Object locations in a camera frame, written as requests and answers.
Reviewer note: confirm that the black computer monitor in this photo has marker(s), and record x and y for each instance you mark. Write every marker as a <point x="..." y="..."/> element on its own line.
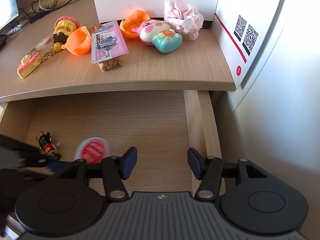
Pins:
<point x="9" y="11"/>

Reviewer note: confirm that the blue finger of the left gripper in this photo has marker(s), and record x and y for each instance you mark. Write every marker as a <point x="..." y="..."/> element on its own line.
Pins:
<point x="57" y="166"/>

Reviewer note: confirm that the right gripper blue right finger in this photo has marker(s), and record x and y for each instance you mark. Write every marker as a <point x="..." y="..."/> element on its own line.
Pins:
<point x="208" y="170"/>

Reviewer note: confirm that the orange capsule half cup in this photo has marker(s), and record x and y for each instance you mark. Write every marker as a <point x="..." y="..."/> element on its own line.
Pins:
<point x="79" y="42"/>

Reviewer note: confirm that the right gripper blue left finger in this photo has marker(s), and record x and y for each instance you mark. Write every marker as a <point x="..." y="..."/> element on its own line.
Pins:
<point x="115" y="170"/>

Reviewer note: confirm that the pink Volcano snack packet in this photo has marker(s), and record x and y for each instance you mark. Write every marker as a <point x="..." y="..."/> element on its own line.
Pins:
<point x="108" y="46"/>

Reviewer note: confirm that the pink white cloth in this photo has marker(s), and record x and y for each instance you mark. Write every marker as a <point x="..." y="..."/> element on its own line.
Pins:
<point x="184" y="18"/>

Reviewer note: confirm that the wooden drawer box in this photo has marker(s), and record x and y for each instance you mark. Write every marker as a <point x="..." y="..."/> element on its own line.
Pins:
<point x="161" y="125"/>

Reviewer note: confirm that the yellow pink camera keychain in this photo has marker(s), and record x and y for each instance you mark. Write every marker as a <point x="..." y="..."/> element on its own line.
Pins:
<point x="33" y="58"/>

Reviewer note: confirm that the white red courier envelope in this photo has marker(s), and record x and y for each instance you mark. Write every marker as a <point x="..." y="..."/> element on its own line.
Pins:
<point x="240" y="27"/>

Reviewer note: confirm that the pink cat teal toy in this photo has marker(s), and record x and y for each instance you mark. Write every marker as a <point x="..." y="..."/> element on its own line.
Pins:
<point x="159" y="34"/>

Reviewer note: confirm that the small mouse figure keychain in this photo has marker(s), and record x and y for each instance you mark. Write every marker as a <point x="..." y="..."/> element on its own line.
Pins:
<point x="47" y="146"/>

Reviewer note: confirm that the yellow pink cupcake toy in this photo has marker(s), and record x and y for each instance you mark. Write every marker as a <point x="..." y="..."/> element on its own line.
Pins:
<point x="63" y="28"/>

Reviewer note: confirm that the orange capsule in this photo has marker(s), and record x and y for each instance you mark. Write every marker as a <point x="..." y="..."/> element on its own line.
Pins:
<point x="133" y="21"/>

